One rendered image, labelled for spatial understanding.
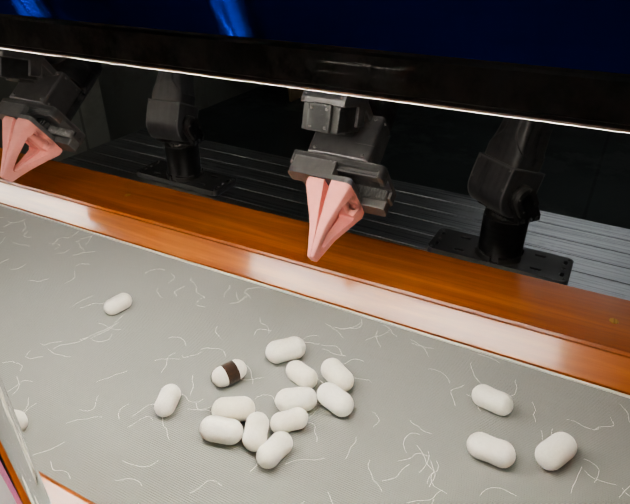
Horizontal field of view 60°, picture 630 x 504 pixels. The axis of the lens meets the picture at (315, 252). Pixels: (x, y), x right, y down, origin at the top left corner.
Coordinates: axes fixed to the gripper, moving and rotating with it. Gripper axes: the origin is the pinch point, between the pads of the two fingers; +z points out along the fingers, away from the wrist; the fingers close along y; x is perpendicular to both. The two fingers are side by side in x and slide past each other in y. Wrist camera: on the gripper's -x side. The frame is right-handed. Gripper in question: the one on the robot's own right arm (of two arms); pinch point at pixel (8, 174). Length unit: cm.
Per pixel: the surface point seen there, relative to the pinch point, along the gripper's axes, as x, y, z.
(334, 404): -1, 52, 13
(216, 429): -5.4, 44.8, 18.0
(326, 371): 1, 50, 10
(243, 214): 12.2, 27.0, -7.2
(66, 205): 8.0, 2.6, -0.5
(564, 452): 1, 69, 10
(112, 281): 4.0, 20.1, 8.2
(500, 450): -1, 65, 12
